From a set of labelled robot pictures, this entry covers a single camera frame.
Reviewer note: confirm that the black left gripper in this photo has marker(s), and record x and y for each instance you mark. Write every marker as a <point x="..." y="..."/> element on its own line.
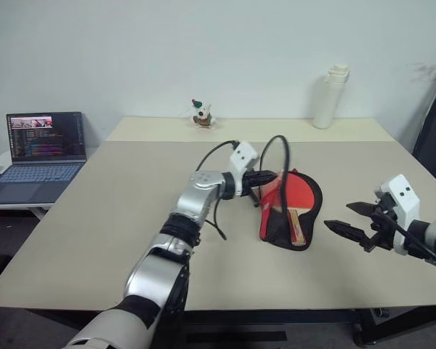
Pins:
<point x="251" y="179"/>

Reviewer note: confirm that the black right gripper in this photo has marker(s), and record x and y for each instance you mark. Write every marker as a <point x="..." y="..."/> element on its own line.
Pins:
<point x="384" y="221"/>

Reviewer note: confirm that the black and red paddle case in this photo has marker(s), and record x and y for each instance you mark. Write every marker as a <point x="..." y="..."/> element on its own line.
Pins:
<point x="314" y="214"/>

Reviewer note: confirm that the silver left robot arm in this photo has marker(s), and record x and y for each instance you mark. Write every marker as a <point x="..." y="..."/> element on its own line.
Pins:
<point x="196" y="198"/>

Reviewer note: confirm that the red table tennis paddle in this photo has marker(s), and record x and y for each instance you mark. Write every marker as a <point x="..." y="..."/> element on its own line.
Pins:
<point x="299" y="192"/>

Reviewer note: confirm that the small white dog toy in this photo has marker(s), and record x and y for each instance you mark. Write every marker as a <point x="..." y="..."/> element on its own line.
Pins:
<point x="202" y="114"/>

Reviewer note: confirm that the white tall bottle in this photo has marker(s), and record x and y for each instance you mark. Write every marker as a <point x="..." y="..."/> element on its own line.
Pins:
<point x="325" y="102"/>

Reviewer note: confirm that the grey open laptop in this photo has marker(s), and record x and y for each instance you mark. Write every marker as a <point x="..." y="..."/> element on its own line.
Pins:
<point x="40" y="152"/>

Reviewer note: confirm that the white side table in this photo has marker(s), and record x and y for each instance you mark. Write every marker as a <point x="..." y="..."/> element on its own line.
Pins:
<point x="18" y="210"/>

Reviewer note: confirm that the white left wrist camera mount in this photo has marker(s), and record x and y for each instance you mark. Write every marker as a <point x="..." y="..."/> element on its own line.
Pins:
<point x="243" y="155"/>

